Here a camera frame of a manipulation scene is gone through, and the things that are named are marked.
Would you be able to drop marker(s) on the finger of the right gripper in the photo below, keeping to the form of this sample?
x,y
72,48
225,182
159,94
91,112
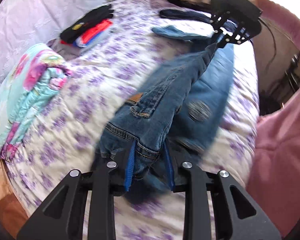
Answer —
x,y
218,38

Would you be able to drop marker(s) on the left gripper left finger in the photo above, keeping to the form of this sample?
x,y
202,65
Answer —
x,y
83,201

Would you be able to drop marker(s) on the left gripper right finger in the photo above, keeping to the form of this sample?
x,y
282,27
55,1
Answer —
x,y
216,205

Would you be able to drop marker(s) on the blue denim jeans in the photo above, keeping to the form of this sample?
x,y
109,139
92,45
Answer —
x,y
182,102

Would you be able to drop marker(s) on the dark navy pants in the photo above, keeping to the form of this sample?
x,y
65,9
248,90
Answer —
x,y
184,15

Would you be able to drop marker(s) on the orange brown blanket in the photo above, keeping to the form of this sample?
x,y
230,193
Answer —
x,y
12,213

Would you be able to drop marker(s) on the purple floral bedsheet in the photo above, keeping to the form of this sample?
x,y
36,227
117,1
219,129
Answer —
x,y
63,136

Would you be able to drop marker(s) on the red blue folded garment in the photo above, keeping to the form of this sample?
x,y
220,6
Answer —
x,y
92,34

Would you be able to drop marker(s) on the floral folded quilt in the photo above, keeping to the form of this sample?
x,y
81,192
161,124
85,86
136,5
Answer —
x,y
26,90

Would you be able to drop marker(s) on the black folded garment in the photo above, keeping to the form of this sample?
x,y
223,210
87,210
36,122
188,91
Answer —
x,y
85,23

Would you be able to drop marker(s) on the grey folded garment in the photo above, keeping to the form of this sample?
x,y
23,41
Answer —
x,y
72,51

